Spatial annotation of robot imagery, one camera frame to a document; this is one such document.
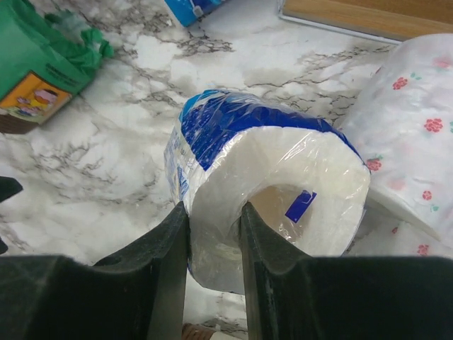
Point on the floral paper roll upper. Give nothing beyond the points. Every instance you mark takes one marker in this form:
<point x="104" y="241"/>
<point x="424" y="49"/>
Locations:
<point x="401" y="125"/>

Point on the blue white paper towel roll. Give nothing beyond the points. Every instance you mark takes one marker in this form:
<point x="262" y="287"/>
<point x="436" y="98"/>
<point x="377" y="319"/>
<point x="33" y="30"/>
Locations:
<point x="186" y="12"/>

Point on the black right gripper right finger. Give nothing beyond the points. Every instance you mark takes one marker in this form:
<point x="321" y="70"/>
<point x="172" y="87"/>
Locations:
<point x="291" y="295"/>

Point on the green wrapped roll near left arm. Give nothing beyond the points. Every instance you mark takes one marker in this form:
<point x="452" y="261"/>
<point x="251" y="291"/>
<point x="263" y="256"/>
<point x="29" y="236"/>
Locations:
<point x="46" y="60"/>

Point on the floral paper roll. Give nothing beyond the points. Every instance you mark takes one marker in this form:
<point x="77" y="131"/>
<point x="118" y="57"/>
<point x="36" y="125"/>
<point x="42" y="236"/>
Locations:
<point x="385" y="236"/>
<point x="401" y="125"/>

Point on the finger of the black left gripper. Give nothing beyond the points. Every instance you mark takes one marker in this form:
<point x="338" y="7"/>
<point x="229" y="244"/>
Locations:
<point x="10" y="190"/>

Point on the floral paper roll lower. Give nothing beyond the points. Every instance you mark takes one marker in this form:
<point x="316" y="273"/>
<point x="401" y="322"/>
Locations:
<point x="385" y="236"/>

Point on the white wire wooden shelf rack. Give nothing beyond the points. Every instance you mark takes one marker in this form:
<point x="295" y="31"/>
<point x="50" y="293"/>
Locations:
<point x="378" y="20"/>

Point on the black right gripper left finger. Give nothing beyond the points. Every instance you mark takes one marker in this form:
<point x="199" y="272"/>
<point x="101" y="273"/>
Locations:
<point x="137" y="292"/>

